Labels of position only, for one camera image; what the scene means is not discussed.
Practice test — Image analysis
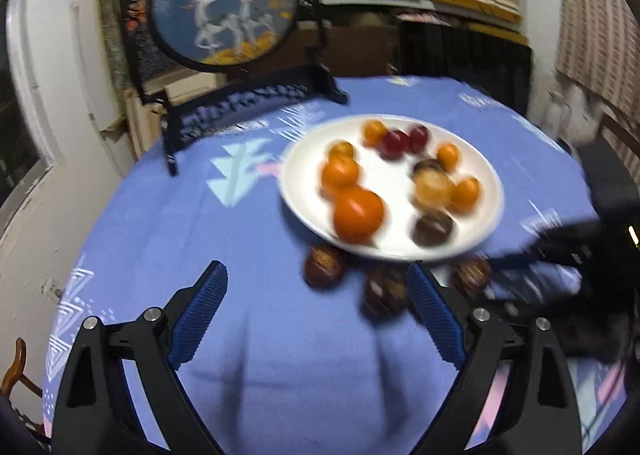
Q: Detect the black folding panel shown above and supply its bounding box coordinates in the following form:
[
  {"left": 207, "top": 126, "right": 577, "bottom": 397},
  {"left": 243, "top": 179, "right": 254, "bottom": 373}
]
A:
[{"left": 399, "top": 21, "right": 534, "bottom": 117}]

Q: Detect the white round plate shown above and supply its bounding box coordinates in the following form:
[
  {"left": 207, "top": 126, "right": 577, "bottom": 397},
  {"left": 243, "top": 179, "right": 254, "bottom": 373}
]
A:
[{"left": 278, "top": 114, "right": 504, "bottom": 263}]

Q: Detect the brown wooden chair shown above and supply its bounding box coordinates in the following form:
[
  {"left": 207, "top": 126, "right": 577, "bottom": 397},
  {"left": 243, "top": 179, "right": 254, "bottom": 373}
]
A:
[
  {"left": 597, "top": 112, "right": 640, "bottom": 173},
  {"left": 0, "top": 337, "right": 43, "bottom": 403}
]

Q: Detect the brown cardboard box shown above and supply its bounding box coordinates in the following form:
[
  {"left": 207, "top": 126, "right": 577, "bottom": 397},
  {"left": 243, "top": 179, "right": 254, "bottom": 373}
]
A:
[{"left": 326, "top": 26, "right": 402, "bottom": 79}]

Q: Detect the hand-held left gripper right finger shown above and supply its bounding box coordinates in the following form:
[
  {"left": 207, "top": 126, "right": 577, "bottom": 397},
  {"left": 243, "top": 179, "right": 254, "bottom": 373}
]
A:
[{"left": 406, "top": 261, "right": 583, "bottom": 455}]

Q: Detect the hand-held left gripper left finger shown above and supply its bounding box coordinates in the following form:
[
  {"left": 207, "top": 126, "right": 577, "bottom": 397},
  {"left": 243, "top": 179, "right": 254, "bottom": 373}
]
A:
[{"left": 52, "top": 260, "right": 229, "bottom": 455}]

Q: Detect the blue printed tablecloth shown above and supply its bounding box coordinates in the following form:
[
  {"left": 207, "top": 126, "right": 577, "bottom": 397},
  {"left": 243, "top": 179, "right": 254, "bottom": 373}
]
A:
[{"left": 42, "top": 75, "right": 631, "bottom": 455}]

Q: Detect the dark brown water chestnut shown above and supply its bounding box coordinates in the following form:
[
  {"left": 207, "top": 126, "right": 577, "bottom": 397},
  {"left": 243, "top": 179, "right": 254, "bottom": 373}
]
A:
[
  {"left": 412, "top": 210, "right": 456, "bottom": 247},
  {"left": 304, "top": 245, "right": 347, "bottom": 288},
  {"left": 363, "top": 266, "right": 413, "bottom": 318},
  {"left": 450, "top": 255, "right": 493, "bottom": 301},
  {"left": 412, "top": 158, "right": 446, "bottom": 176}
]

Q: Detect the white framed window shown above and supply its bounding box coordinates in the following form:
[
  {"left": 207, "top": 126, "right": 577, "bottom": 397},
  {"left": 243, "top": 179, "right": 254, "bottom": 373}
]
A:
[{"left": 0, "top": 0, "right": 57, "bottom": 218}]

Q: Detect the checked curtain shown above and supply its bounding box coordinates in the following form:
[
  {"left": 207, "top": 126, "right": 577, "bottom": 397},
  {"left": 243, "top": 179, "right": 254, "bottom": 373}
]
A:
[{"left": 554, "top": 0, "right": 640, "bottom": 103}]

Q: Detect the round deer screen ornament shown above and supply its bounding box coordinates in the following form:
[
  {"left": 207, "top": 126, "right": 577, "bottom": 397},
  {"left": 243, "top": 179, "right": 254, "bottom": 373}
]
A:
[{"left": 111, "top": 0, "right": 350, "bottom": 177}]

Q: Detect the tan longan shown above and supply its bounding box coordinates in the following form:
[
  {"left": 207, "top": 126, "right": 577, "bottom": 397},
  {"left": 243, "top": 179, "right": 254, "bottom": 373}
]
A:
[{"left": 412, "top": 169, "right": 455, "bottom": 210}]

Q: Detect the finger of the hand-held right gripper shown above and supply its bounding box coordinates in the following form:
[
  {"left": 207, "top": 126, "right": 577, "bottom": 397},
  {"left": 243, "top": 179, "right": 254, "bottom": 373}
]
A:
[
  {"left": 491, "top": 221, "right": 602, "bottom": 271},
  {"left": 486, "top": 285, "right": 587, "bottom": 332}
]

